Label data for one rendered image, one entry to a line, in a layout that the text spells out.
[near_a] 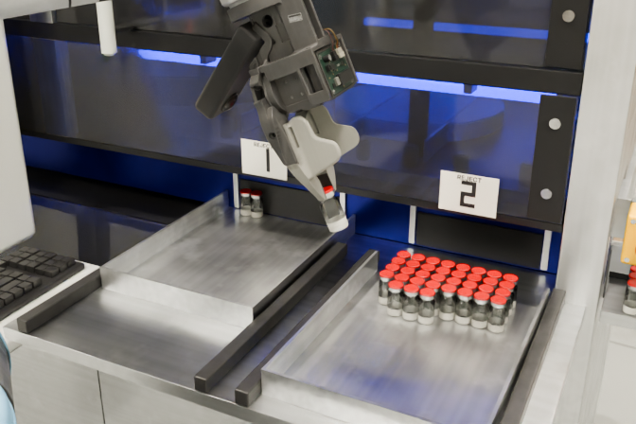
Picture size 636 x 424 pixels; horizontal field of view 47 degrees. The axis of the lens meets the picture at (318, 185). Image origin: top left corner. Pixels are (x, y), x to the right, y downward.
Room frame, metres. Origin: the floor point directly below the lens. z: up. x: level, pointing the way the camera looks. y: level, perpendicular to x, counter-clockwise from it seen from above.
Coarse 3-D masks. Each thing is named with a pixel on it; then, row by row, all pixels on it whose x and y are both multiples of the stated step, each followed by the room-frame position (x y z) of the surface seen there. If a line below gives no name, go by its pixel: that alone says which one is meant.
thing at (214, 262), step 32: (224, 192) 1.25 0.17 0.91; (192, 224) 1.16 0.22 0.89; (224, 224) 1.18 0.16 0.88; (256, 224) 1.18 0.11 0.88; (288, 224) 1.18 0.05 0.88; (352, 224) 1.14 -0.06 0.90; (128, 256) 1.01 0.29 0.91; (160, 256) 1.05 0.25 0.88; (192, 256) 1.05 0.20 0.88; (224, 256) 1.05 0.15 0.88; (256, 256) 1.05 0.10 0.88; (288, 256) 1.05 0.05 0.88; (320, 256) 1.02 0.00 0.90; (128, 288) 0.93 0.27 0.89; (160, 288) 0.91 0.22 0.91; (192, 288) 0.95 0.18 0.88; (224, 288) 0.95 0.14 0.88; (256, 288) 0.95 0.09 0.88; (224, 320) 0.86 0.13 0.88
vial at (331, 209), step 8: (328, 200) 0.71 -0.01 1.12; (336, 200) 0.71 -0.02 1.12; (320, 208) 0.71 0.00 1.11; (328, 208) 0.71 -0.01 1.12; (336, 208) 0.71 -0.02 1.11; (328, 216) 0.71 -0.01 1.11; (336, 216) 0.71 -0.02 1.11; (344, 216) 0.71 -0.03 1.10; (328, 224) 0.71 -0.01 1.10; (336, 224) 0.70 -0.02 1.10; (344, 224) 0.71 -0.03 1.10
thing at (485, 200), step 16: (448, 176) 0.99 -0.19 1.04; (464, 176) 0.98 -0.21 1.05; (480, 176) 0.97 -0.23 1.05; (448, 192) 0.99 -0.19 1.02; (480, 192) 0.97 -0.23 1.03; (496, 192) 0.96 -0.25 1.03; (448, 208) 0.99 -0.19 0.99; (464, 208) 0.98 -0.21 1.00; (480, 208) 0.97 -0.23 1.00; (496, 208) 0.96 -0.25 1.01
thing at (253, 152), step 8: (248, 144) 1.14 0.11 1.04; (256, 144) 1.14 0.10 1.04; (264, 144) 1.13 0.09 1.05; (248, 152) 1.14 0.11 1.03; (256, 152) 1.14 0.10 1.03; (264, 152) 1.13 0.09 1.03; (272, 152) 1.12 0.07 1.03; (248, 160) 1.14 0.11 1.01; (256, 160) 1.14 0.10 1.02; (264, 160) 1.13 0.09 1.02; (272, 160) 1.12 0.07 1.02; (248, 168) 1.14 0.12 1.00; (256, 168) 1.14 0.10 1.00; (264, 168) 1.13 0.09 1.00; (272, 168) 1.12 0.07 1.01; (280, 168) 1.12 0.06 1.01; (264, 176) 1.13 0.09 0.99; (272, 176) 1.12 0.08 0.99; (280, 176) 1.12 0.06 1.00
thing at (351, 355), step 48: (336, 336) 0.82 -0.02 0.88; (384, 336) 0.82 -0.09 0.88; (432, 336) 0.82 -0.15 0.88; (480, 336) 0.82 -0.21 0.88; (528, 336) 0.77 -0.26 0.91; (288, 384) 0.69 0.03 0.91; (336, 384) 0.72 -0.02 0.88; (384, 384) 0.72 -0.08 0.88; (432, 384) 0.72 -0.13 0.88; (480, 384) 0.72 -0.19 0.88
